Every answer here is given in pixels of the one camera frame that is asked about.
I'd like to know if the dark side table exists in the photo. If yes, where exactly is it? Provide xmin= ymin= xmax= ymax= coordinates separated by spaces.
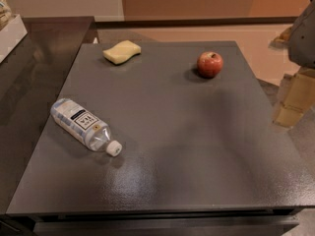
xmin=0 ymin=16 xmax=97 ymax=236

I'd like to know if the yellow sponge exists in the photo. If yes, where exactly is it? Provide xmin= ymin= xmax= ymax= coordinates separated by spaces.
xmin=102 ymin=40 xmax=141 ymax=65

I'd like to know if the clear plastic water bottle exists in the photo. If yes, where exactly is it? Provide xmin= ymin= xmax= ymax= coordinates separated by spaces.
xmin=50 ymin=98 xmax=122 ymax=156

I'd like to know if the white box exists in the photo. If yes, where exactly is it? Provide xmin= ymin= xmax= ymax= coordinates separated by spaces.
xmin=0 ymin=14 xmax=28 ymax=63

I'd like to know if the red apple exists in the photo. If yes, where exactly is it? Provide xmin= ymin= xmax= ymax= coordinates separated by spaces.
xmin=197 ymin=51 xmax=223 ymax=78

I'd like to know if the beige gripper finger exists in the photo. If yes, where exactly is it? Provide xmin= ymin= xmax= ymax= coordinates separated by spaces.
xmin=273 ymin=67 xmax=315 ymax=128
xmin=271 ymin=27 xmax=292 ymax=48

